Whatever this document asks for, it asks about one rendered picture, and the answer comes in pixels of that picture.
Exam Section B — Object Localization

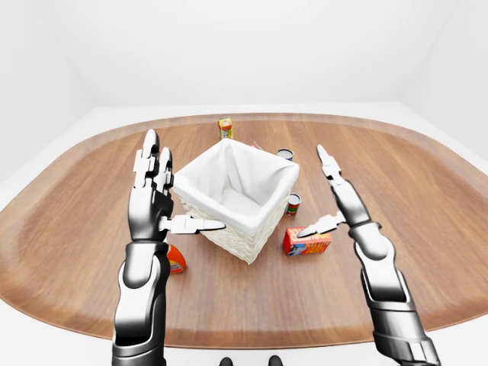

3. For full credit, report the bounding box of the white lined wicker basket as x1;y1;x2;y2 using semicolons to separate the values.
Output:
172;137;300;265

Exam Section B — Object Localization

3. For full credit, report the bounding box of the red printed food box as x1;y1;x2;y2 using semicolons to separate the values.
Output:
282;226;332;258

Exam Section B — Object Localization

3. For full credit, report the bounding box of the orange juice carton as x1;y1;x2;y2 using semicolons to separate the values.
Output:
217;115;234;140

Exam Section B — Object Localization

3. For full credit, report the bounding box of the red labelled tin can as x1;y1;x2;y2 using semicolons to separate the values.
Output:
286;192;302;217

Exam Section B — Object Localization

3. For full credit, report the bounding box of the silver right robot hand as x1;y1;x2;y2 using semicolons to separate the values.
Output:
297;143;373;239

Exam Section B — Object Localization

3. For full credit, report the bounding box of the orange and white box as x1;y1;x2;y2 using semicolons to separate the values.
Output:
166;244;188;275

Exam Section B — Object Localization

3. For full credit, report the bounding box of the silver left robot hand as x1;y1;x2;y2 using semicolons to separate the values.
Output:
127;128;226;242

